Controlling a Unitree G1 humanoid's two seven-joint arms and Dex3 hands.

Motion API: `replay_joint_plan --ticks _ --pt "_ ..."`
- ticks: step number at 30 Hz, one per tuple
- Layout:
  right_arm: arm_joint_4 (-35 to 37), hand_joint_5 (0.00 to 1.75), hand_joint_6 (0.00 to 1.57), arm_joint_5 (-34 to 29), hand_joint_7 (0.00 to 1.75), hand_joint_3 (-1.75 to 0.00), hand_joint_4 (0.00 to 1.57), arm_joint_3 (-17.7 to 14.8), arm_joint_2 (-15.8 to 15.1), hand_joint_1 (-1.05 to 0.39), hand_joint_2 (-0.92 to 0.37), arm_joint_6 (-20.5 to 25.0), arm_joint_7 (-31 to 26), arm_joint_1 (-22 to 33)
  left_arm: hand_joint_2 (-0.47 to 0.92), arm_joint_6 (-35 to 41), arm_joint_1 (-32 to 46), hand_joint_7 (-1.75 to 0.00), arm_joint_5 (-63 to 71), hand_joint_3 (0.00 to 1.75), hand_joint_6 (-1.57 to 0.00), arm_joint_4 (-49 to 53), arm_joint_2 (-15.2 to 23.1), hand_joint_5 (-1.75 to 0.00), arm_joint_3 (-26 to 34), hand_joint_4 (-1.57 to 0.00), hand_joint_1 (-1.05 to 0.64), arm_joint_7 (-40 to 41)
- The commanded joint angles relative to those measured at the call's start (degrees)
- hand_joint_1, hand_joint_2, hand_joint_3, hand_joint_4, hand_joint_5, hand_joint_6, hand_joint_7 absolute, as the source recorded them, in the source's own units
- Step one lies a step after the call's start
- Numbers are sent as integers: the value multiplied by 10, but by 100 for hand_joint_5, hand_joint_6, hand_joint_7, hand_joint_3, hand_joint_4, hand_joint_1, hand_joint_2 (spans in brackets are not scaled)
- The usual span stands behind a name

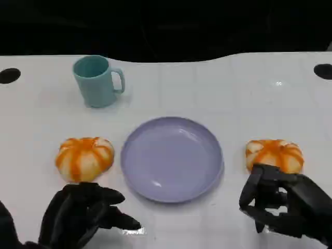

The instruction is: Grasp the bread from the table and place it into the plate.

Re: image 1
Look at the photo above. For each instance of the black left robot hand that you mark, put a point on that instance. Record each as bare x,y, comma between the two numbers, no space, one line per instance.
75,212

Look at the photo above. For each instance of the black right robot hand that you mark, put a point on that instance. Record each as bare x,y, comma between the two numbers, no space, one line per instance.
303,205

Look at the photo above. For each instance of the orange white toy bread roll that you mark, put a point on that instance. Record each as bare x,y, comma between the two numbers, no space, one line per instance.
84,158
275,153

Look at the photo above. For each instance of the lilac plate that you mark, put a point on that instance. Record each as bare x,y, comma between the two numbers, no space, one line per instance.
171,160

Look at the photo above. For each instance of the pale green mug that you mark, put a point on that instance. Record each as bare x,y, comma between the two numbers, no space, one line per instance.
94,83

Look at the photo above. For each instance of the black round table grommet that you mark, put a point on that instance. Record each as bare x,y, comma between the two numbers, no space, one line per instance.
324,71
9,75

